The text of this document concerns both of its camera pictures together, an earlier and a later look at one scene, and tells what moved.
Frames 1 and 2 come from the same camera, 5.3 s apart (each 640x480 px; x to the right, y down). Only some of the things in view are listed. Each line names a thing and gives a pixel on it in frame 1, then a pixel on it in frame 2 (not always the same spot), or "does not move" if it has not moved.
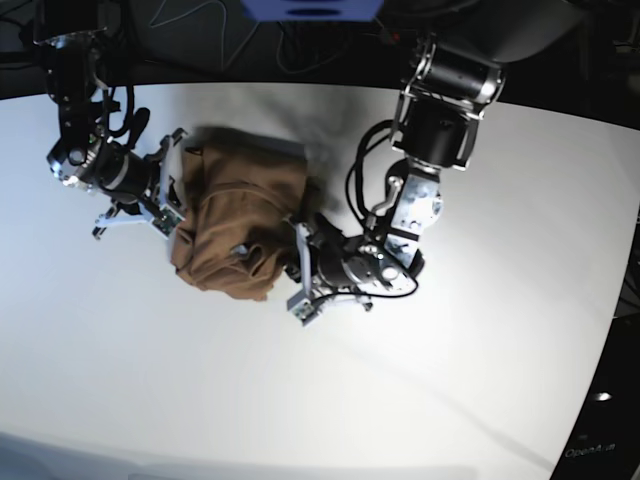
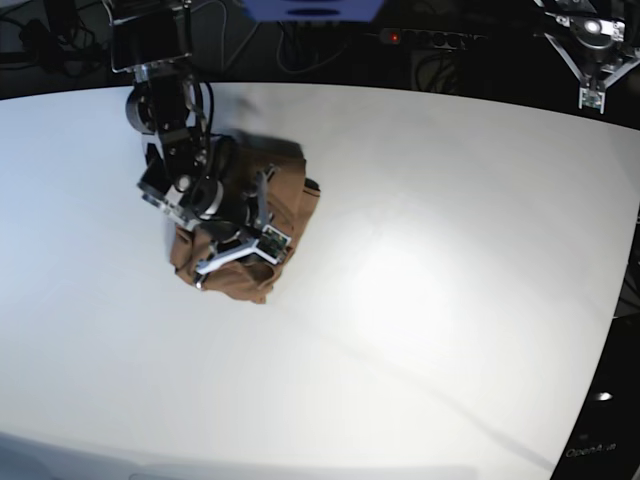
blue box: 314,10 does not move
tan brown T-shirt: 241,192 does not move
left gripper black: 125,174 to 230,207
